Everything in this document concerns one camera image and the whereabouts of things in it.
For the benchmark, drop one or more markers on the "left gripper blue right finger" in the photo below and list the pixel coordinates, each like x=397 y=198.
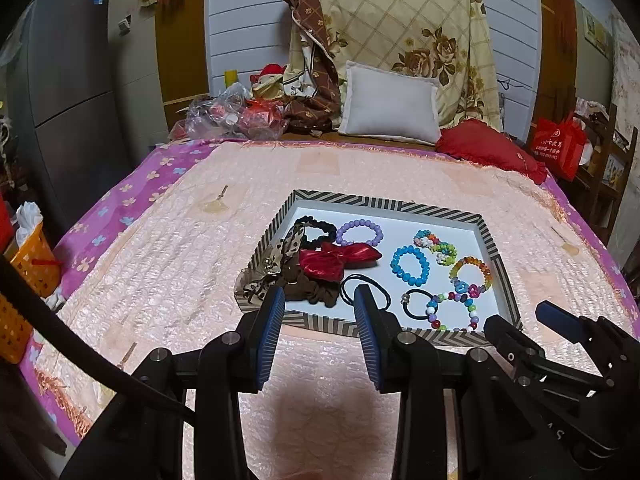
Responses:
x=377 y=332

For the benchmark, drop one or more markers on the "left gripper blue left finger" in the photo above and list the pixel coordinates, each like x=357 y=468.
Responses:
x=260 y=332

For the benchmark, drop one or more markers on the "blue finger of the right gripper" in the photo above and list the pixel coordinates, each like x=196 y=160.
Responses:
x=560 y=320

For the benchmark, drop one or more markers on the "leopard print bow scrunchie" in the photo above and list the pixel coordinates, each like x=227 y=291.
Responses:
x=253 y=283

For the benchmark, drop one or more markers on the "brown scrunchie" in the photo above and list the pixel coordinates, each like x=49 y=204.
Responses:
x=297 y=286

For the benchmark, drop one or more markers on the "red satin bow scrunchie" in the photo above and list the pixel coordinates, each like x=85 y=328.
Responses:
x=330 y=261

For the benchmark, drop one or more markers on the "black fluffy scrunchie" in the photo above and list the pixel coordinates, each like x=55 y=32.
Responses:
x=313 y=232

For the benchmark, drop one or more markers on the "striped shallow cardboard box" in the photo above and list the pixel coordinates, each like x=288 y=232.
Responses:
x=440 y=273

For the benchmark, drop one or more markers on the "pink quilted bedspread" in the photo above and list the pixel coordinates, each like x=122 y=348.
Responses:
x=168 y=280

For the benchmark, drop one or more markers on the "wooden chair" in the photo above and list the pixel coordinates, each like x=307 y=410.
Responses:
x=603 y=182

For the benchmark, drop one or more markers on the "red shopping bag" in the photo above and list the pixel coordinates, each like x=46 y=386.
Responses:
x=558 y=146

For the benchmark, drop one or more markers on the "red cushion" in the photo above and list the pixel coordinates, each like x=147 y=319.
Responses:
x=475 y=141

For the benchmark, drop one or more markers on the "clear plastic bag pile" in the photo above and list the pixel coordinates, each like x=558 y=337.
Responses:
x=234 y=114

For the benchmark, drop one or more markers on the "white small pillow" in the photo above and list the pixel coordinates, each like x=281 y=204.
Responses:
x=389 y=105

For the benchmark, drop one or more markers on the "santa plush toy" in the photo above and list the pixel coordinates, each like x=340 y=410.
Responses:
x=268 y=84

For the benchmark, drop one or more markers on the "floral beige quilt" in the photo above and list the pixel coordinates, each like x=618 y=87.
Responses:
x=445 y=40

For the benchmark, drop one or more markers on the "grey refrigerator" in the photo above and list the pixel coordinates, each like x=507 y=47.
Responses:
x=62 y=107

